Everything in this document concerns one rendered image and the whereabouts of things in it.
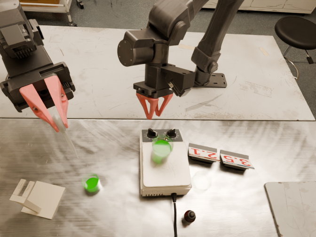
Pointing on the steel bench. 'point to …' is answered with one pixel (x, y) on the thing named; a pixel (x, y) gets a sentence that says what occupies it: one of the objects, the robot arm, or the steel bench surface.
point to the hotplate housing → (173, 191)
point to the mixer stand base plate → (293, 207)
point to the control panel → (159, 133)
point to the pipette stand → (38, 198)
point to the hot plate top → (166, 168)
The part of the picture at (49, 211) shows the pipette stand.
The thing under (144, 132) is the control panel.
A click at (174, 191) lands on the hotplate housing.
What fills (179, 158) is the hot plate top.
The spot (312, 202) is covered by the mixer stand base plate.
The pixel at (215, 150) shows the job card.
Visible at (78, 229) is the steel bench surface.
